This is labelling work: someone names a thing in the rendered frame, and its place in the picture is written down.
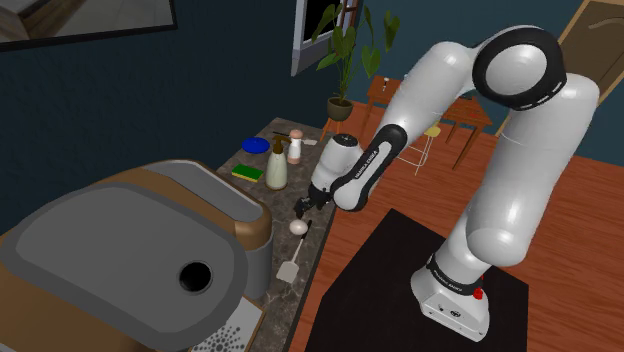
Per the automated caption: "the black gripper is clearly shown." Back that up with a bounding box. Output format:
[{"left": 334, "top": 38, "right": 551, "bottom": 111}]
[{"left": 293, "top": 186, "right": 333, "bottom": 220}]

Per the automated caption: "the cream soap dispenser bottle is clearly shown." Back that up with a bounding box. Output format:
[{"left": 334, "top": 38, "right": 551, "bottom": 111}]
[{"left": 264, "top": 134, "right": 293, "bottom": 192}]

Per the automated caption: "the white and pink pepper mill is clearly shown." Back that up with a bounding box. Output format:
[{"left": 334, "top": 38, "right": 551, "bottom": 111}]
[{"left": 286, "top": 128, "right": 304, "bottom": 165}]

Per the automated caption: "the green and yellow sponge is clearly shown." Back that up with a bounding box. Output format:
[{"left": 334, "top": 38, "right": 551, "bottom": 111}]
[{"left": 230, "top": 163, "right": 265, "bottom": 184}]

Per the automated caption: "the blue plate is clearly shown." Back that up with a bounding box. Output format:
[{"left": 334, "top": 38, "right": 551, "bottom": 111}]
[{"left": 241, "top": 136, "right": 271, "bottom": 155}]

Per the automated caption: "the black robot stand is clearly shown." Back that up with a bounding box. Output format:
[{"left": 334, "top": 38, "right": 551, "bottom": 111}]
[{"left": 303, "top": 208, "right": 530, "bottom": 352}]

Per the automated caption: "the yellow stool with white legs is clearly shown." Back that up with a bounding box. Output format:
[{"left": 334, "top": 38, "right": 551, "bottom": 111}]
[{"left": 395, "top": 125, "right": 442, "bottom": 177}]

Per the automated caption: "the brown wooden table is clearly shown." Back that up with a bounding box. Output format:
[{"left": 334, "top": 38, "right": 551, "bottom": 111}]
[{"left": 359, "top": 75, "right": 494, "bottom": 171}]

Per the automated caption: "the potted green plant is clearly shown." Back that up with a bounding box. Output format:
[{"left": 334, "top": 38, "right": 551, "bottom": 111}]
[{"left": 310, "top": 2, "right": 402, "bottom": 123}]

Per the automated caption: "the brown and grey coffee machine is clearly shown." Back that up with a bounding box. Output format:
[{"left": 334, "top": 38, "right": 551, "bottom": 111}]
[{"left": 0, "top": 158, "right": 274, "bottom": 352}]

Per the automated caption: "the brown door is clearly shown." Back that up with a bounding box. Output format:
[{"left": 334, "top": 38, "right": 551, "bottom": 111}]
[{"left": 495, "top": 0, "right": 624, "bottom": 138}]

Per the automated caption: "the grey spatula with black handle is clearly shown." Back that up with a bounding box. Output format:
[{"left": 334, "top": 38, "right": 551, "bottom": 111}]
[{"left": 275, "top": 220, "right": 313, "bottom": 284}]

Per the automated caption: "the grey knife with black handle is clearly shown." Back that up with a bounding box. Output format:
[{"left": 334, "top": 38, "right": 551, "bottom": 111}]
[{"left": 272, "top": 130, "right": 319, "bottom": 146}]

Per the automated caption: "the window with white frame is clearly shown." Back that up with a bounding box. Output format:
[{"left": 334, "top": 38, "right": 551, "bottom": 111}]
[{"left": 290, "top": 0, "right": 362, "bottom": 78}]

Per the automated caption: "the wall picture with black frame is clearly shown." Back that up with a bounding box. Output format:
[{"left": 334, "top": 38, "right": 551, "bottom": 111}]
[{"left": 0, "top": 0, "right": 178, "bottom": 53}]

